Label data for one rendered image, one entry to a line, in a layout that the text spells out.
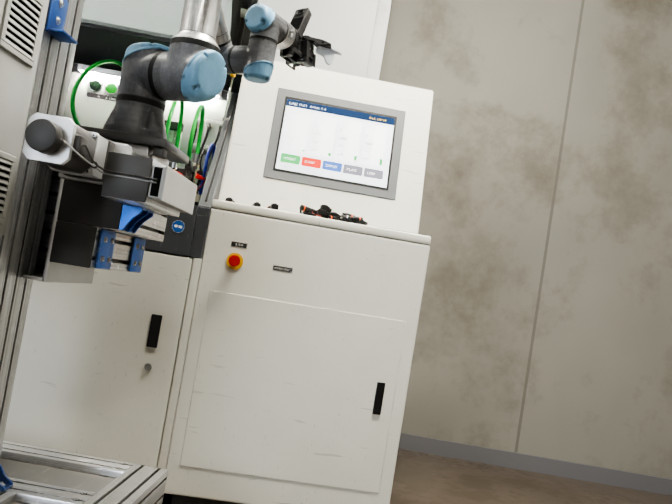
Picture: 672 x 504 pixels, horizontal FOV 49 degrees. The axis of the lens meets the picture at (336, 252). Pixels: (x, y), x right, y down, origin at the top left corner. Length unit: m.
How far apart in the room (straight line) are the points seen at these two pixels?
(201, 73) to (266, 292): 0.82
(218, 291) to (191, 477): 0.57
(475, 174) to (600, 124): 0.71
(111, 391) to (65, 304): 0.30
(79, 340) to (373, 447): 0.96
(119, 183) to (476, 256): 2.71
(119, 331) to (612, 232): 2.70
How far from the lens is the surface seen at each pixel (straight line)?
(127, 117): 1.80
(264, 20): 2.00
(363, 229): 2.30
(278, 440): 2.33
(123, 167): 1.49
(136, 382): 2.33
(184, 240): 2.29
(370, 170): 2.60
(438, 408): 3.95
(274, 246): 2.28
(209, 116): 2.89
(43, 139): 1.39
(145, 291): 2.31
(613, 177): 4.16
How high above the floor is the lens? 0.76
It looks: 3 degrees up
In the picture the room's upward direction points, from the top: 9 degrees clockwise
